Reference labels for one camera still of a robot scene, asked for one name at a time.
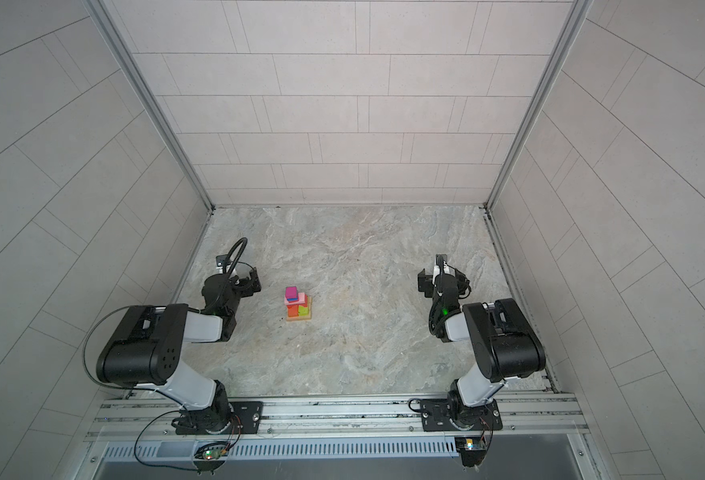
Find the orange wood block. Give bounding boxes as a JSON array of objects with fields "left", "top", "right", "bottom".
[{"left": 286, "top": 305, "right": 300, "bottom": 318}]

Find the pink wood block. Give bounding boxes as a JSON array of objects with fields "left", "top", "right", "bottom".
[{"left": 284, "top": 292, "right": 308, "bottom": 306}]

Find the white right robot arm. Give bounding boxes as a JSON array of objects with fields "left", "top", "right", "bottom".
[{"left": 415, "top": 254, "right": 546, "bottom": 432}]

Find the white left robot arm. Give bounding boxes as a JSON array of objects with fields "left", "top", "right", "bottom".
[{"left": 96, "top": 256, "right": 264, "bottom": 435}]

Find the right circuit board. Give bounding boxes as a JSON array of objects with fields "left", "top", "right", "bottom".
[{"left": 454, "top": 436, "right": 488, "bottom": 454}]

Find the circuit board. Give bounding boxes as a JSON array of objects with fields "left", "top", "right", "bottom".
[
  {"left": 454, "top": 436, "right": 488, "bottom": 454},
  {"left": 194, "top": 441, "right": 230, "bottom": 461}
]

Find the left circuit board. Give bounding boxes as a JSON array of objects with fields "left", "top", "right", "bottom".
[{"left": 194, "top": 441, "right": 230, "bottom": 461}]

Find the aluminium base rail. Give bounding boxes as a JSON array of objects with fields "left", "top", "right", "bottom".
[{"left": 84, "top": 391, "right": 589, "bottom": 466}]

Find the aluminium corner post right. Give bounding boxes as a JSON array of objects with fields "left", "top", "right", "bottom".
[{"left": 485, "top": 0, "right": 592, "bottom": 212}]

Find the aluminium corner post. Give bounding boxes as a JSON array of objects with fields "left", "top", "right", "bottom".
[
  {"left": 485, "top": 0, "right": 592, "bottom": 212},
  {"left": 84, "top": 0, "right": 216, "bottom": 213}
]

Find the aluminium corner post left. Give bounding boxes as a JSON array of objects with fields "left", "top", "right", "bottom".
[{"left": 84, "top": 0, "right": 216, "bottom": 213}]

